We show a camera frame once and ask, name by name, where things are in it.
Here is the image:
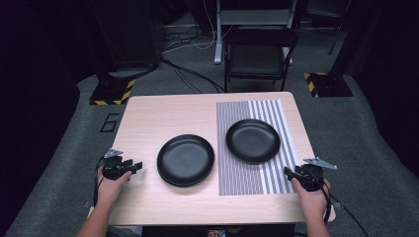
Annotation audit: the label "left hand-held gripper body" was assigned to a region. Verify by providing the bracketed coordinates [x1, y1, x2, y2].
[101, 148, 133, 182]

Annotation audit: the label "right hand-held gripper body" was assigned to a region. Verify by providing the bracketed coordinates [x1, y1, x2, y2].
[294, 156, 338, 193]

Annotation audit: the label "black plate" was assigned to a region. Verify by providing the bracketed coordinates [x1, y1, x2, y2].
[156, 133, 216, 186]
[157, 171, 213, 189]
[225, 118, 282, 165]

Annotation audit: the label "person's left hand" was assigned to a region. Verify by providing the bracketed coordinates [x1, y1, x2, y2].
[96, 167, 133, 209]

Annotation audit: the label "person's right hand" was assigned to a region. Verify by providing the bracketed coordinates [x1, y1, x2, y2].
[291, 177, 332, 222]

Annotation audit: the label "brown white striped placemat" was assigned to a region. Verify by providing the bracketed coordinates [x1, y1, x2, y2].
[215, 99, 300, 197]

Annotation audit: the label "black stand base striped edge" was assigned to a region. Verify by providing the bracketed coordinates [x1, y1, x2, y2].
[302, 71, 354, 99]
[89, 72, 136, 107]

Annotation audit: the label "dark curtain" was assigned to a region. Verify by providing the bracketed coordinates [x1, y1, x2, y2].
[330, 0, 419, 170]
[0, 0, 81, 235]

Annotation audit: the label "black folding chair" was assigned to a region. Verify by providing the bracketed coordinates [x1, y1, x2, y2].
[223, 26, 299, 93]

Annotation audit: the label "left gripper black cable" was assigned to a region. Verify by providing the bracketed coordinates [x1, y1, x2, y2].
[93, 157, 107, 209]

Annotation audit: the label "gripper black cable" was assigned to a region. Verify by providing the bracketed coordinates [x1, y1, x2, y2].
[93, 157, 107, 209]
[309, 167, 371, 237]

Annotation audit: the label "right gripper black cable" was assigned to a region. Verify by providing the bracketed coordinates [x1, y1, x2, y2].
[309, 167, 371, 237]

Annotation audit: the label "black floor cable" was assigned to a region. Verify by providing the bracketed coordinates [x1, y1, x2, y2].
[160, 56, 225, 95]

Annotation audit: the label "white floor cables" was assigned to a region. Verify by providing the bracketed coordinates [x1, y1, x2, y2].
[162, 0, 219, 54]

